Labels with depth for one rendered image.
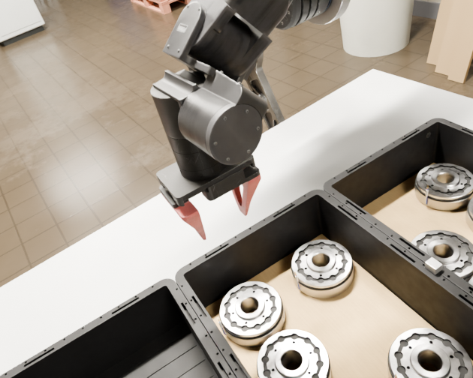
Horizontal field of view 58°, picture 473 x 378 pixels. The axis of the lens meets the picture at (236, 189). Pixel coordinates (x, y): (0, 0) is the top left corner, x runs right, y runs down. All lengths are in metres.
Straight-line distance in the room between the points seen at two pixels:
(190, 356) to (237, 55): 0.48
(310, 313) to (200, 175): 0.34
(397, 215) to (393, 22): 2.54
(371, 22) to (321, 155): 2.13
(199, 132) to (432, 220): 0.57
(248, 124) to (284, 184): 0.77
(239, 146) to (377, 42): 2.98
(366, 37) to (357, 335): 2.80
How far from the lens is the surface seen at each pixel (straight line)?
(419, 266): 0.65
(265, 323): 0.69
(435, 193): 0.86
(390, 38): 3.35
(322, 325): 0.71
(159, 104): 0.43
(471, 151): 0.91
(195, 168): 0.46
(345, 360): 0.68
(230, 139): 0.37
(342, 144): 1.26
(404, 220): 0.85
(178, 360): 0.73
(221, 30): 0.42
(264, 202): 1.11
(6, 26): 6.37
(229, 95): 0.38
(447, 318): 0.68
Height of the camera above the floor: 1.44
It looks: 39 degrees down
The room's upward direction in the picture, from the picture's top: 16 degrees counter-clockwise
